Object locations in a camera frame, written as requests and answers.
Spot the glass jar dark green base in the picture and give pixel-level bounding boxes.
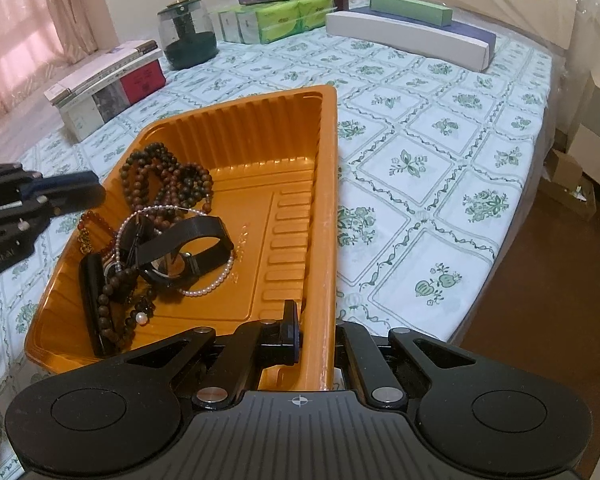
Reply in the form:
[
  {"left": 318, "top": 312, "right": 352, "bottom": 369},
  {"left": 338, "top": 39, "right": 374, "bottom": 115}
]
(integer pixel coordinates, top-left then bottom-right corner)
[{"left": 157, "top": 0, "right": 219, "bottom": 71}]

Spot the pink curtain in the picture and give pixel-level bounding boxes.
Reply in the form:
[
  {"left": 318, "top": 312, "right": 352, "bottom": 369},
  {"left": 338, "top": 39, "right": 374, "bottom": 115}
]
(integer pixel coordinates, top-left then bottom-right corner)
[{"left": 0, "top": 0, "right": 118, "bottom": 136}]

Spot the cardboard box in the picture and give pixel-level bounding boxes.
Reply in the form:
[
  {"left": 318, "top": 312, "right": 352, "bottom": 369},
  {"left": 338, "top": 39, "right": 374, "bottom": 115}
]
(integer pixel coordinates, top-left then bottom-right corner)
[{"left": 542, "top": 149, "right": 597, "bottom": 222}]

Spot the beige flat book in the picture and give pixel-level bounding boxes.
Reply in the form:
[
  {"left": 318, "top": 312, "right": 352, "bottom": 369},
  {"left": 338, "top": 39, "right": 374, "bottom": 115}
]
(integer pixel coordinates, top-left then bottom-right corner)
[{"left": 44, "top": 40, "right": 158, "bottom": 106}]

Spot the white nightstand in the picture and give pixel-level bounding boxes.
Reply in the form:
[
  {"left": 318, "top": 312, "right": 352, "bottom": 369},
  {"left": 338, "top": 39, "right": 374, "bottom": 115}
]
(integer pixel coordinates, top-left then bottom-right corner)
[{"left": 562, "top": 70, "right": 600, "bottom": 196}]

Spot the boxed book set red spine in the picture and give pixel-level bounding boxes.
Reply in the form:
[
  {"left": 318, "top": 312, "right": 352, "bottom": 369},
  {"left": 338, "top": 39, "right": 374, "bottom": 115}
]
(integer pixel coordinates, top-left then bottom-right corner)
[{"left": 60, "top": 57, "right": 167, "bottom": 142}]

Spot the floral bedsheet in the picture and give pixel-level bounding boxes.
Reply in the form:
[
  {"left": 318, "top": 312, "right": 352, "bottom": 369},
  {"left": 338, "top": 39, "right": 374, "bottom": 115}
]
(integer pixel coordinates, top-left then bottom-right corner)
[{"left": 0, "top": 25, "right": 553, "bottom": 461}]

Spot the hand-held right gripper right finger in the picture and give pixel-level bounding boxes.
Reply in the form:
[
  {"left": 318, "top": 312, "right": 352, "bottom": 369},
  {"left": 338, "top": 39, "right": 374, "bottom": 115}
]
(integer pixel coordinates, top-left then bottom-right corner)
[{"left": 335, "top": 321, "right": 477, "bottom": 410}]

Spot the dark brown bead necklace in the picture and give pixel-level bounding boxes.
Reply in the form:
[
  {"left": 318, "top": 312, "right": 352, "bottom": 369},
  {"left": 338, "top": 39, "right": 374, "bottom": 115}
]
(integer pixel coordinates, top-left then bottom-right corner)
[{"left": 145, "top": 146, "right": 216, "bottom": 221}]

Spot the black rectangular case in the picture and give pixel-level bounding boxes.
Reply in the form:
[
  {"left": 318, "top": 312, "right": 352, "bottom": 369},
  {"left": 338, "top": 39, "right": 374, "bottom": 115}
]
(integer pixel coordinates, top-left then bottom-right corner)
[{"left": 78, "top": 252, "right": 118, "bottom": 358}]

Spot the long white box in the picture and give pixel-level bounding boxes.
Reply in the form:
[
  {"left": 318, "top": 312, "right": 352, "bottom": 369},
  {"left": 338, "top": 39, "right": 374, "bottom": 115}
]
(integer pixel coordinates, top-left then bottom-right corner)
[{"left": 325, "top": 10, "right": 493, "bottom": 72}]

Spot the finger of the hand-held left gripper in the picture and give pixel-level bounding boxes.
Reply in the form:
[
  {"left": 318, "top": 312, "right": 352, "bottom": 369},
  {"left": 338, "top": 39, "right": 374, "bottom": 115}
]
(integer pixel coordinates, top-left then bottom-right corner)
[
  {"left": 0, "top": 184, "right": 107, "bottom": 241},
  {"left": 0, "top": 162, "right": 100, "bottom": 201}
]

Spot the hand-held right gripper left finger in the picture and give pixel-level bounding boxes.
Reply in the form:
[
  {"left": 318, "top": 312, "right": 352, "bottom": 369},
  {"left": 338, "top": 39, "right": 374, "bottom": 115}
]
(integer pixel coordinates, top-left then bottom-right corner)
[{"left": 122, "top": 300, "right": 303, "bottom": 409}]

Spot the dark red bead bracelet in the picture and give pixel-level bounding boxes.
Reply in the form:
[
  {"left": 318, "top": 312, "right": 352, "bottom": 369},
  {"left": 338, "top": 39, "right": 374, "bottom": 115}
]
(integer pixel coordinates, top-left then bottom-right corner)
[{"left": 77, "top": 210, "right": 121, "bottom": 256}]

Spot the flat purple box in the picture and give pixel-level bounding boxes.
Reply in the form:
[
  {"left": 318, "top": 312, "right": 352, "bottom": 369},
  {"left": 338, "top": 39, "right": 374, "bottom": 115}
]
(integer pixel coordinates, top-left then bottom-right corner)
[{"left": 350, "top": 7, "right": 497, "bottom": 51}]

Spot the black smart band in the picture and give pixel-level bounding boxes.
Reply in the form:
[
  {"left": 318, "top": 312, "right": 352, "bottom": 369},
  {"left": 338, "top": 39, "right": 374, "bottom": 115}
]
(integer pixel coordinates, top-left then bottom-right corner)
[{"left": 111, "top": 212, "right": 156, "bottom": 268}]

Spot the long green box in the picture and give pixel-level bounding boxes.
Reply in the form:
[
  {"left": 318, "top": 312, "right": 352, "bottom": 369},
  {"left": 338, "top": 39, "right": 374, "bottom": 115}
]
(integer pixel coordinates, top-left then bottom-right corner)
[{"left": 370, "top": 0, "right": 453, "bottom": 27}]

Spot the thin book dark spine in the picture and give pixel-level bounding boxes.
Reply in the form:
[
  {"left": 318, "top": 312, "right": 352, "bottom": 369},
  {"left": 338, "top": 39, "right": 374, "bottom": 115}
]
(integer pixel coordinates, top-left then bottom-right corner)
[{"left": 55, "top": 50, "right": 161, "bottom": 106}]

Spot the pearl bracelet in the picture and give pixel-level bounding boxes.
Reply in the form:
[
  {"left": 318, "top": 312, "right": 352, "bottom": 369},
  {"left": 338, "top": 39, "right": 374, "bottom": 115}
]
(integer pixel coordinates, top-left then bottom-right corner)
[{"left": 115, "top": 205, "right": 236, "bottom": 298}]

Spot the green tissue pack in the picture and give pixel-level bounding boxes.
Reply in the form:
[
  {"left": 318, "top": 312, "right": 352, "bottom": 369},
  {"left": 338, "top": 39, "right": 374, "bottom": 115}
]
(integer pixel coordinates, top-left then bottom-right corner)
[
  {"left": 236, "top": 2, "right": 302, "bottom": 45},
  {"left": 296, "top": 0, "right": 337, "bottom": 28},
  {"left": 215, "top": 7, "right": 246, "bottom": 43}
]

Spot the orange plastic tray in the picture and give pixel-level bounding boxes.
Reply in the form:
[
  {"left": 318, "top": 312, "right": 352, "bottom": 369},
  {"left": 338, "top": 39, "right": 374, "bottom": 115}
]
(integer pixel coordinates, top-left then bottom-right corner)
[{"left": 24, "top": 85, "right": 340, "bottom": 393}]

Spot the black wristwatch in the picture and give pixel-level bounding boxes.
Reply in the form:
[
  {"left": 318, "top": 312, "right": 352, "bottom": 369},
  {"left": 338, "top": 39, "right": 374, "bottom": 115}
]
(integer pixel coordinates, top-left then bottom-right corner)
[{"left": 137, "top": 215, "right": 236, "bottom": 288}]

